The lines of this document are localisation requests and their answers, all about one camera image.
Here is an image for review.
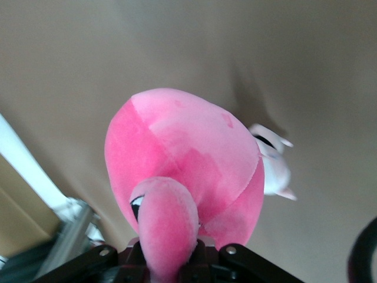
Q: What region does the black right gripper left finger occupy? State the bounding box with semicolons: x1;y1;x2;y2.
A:
38;238;151;283

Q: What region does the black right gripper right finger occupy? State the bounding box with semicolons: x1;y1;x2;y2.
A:
176;238;304;283

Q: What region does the pink blob plush toy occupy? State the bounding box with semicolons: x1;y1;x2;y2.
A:
104;87;266;283

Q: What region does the aluminium profile bar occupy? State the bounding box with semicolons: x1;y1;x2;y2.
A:
35;203;100;275

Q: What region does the white pink dog plush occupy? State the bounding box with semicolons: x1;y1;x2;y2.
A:
249;123;298;202

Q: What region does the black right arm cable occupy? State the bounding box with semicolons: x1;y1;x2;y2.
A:
349;217;377;283

